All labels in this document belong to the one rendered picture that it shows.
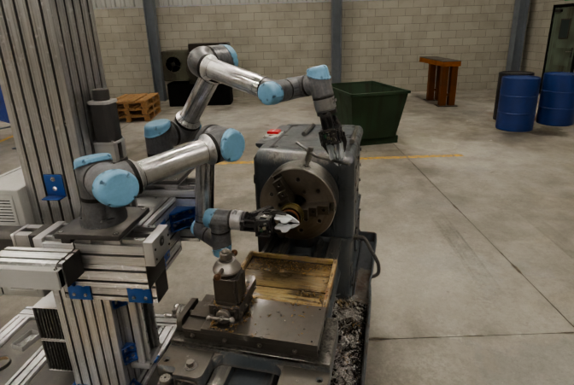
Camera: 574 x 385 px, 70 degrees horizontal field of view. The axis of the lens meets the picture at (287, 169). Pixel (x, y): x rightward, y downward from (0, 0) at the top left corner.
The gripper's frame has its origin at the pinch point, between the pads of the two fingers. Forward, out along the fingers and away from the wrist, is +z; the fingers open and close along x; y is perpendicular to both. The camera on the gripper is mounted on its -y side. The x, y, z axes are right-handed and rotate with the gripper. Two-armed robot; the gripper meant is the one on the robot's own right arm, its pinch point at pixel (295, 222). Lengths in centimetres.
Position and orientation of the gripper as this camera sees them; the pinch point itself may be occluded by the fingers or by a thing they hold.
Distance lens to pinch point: 153.9
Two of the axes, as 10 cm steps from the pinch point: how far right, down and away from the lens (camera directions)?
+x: -0.3, -9.5, -3.2
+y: -2.4, 3.2, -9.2
